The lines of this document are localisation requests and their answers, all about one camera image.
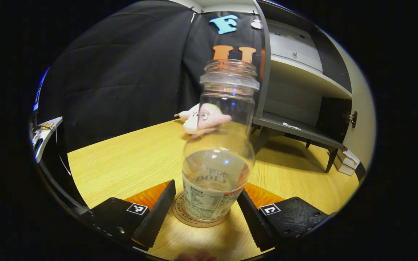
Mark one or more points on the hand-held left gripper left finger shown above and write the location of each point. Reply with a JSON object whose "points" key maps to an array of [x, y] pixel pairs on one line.
{"points": [[154, 217]]}

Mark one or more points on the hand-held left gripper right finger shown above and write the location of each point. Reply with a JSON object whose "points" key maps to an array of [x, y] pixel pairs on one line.
{"points": [[254, 221]]}

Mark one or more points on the round brown coaster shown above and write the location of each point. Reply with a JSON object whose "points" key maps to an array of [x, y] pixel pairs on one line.
{"points": [[178, 214]]}

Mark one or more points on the clear labelled bottle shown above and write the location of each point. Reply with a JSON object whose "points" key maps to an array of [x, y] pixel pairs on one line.
{"points": [[218, 145]]}

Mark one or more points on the dark grey cabinet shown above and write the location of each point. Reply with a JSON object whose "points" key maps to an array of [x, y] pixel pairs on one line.
{"points": [[289, 98]]}

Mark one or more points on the metal door hinge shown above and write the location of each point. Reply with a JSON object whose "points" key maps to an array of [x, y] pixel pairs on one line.
{"points": [[352, 119]]}

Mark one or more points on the pink plush toy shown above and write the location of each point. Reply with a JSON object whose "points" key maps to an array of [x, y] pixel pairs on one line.
{"points": [[191, 121]]}

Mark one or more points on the white angular object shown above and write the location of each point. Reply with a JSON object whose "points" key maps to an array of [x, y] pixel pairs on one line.
{"points": [[44, 136]]}

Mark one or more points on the black backdrop cloth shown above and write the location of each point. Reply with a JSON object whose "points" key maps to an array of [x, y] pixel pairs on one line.
{"points": [[122, 72]]}

